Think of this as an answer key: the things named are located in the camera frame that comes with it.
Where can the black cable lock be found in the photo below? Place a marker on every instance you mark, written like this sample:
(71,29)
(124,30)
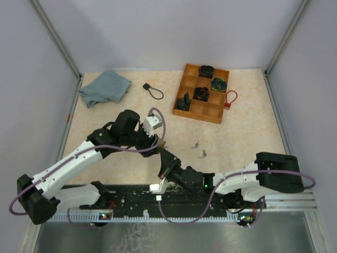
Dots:
(150,90)

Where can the blue folded cloth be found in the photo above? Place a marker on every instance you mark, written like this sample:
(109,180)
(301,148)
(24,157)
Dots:
(107,87)

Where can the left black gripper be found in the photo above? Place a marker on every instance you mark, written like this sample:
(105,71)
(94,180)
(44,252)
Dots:
(149,142)

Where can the red cable lock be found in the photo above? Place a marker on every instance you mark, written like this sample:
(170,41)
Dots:
(231,97)

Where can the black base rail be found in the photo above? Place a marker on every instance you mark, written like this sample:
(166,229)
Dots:
(139,194)

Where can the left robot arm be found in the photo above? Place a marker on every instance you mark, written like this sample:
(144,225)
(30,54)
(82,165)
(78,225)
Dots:
(43,194)

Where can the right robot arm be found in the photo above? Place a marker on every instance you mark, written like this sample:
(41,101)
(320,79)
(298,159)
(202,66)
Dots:
(269,173)

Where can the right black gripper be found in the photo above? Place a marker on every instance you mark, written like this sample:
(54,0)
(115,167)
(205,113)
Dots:
(168,163)

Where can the brass padlock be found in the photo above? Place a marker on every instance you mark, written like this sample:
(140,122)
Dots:
(161,144)

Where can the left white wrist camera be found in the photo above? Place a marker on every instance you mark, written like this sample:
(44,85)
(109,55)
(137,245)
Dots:
(152,122)

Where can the wooden compartment tray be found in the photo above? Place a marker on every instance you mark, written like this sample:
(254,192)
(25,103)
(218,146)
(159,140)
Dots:
(201,93)

